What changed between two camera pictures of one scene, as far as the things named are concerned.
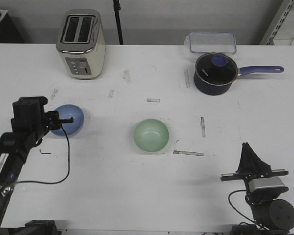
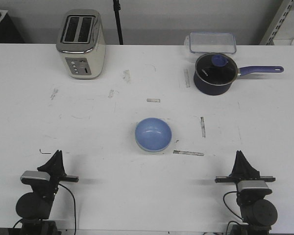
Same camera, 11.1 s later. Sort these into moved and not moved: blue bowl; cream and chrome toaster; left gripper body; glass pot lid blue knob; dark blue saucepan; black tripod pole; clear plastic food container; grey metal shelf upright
Moved: left gripper body; blue bowl
Not moved: cream and chrome toaster; glass pot lid blue knob; dark blue saucepan; black tripod pole; grey metal shelf upright; clear plastic food container
